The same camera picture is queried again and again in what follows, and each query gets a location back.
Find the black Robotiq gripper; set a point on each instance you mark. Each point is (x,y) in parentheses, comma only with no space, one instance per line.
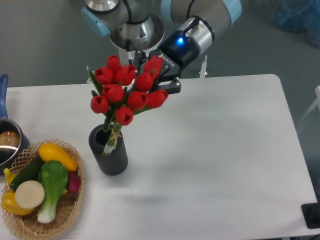
(177,51)

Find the red tulip bouquet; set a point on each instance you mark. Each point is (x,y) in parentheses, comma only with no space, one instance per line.
(121,93)

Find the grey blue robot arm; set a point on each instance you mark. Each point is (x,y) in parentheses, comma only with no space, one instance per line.
(105,16)

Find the dark grey ribbed vase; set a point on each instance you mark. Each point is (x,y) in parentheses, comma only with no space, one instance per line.
(113,163)

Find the yellow squash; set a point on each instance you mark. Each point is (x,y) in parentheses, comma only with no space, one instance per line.
(53,152)

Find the purple red radish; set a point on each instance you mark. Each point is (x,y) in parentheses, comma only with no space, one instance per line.
(73,183)

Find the green bok choy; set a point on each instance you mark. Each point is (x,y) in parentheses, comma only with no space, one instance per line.
(53,176)

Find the blue plastic bag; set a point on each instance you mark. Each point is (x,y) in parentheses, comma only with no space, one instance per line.
(299,16)

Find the dark green cucumber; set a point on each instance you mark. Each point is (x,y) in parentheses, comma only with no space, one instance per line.
(29,173)

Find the white round radish slice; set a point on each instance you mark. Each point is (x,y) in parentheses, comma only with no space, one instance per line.
(29,194)

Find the yellow banana tip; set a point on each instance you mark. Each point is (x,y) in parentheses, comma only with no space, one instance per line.
(9,176)

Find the yellow bell pepper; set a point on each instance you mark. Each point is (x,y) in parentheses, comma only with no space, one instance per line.
(9,204)

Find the woven wicker basket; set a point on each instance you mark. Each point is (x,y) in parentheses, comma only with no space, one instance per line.
(26,227)

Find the black device at table edge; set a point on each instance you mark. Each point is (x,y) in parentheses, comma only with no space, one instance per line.
(311,214)

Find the blue handled saucepan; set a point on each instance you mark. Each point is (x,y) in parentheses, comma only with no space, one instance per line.
(12,139)

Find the white frame at right edge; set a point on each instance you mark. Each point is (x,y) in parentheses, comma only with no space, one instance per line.
(313,110)

